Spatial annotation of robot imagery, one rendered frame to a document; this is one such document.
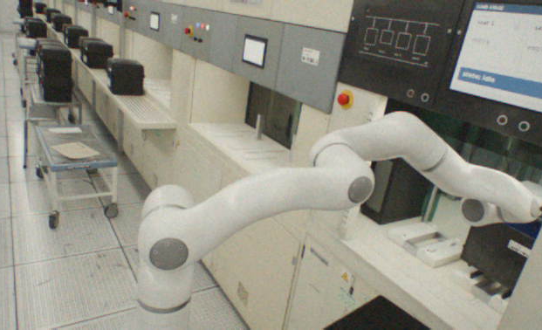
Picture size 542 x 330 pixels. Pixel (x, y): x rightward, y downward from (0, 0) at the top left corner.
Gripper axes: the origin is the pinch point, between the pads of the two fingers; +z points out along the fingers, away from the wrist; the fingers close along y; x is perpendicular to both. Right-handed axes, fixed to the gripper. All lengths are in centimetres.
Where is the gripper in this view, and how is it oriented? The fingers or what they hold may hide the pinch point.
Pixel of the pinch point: (537, 197)
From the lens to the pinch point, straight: 138.4
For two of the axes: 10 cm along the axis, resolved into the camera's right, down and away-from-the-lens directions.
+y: 4.9, 3.7, -7.9
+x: 1.5, -9.3, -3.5
